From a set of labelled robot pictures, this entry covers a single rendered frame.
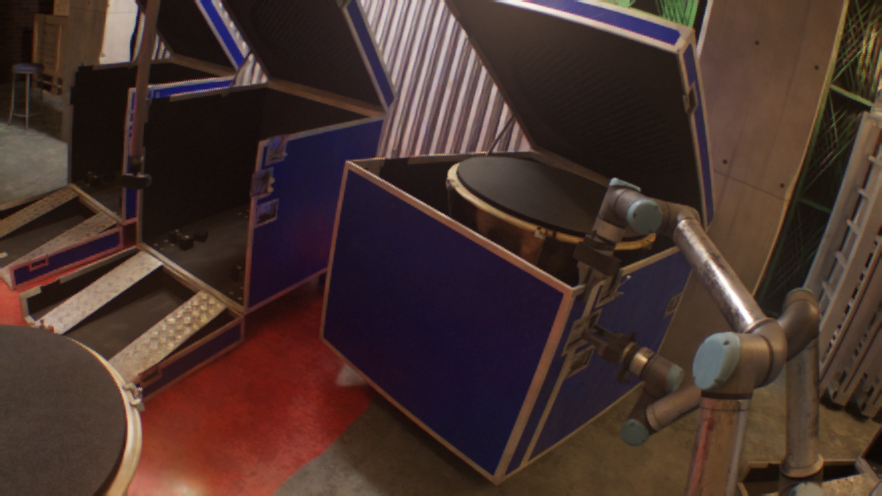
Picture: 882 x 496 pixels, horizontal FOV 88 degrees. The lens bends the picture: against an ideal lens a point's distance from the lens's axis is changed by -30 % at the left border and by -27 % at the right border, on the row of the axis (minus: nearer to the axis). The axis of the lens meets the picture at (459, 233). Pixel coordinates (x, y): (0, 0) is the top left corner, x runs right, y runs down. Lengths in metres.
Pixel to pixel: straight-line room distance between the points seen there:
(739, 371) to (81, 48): 5.10
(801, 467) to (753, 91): 1.73
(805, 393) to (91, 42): 5.16
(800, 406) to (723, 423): 0.64
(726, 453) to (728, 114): 1.95
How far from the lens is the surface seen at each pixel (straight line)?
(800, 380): 1.76
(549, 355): 1.80
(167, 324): 2.73
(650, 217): 1.58
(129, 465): 1.17
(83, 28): 5.32
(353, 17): 2.70
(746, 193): 2.93
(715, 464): 1.21
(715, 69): 2.86
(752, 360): 1.20
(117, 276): 3.08
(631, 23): 1.90
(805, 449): 1.88
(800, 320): 1.58
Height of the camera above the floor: 1.63
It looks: 21 degrees down
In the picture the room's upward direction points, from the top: 14 degrees clockwise
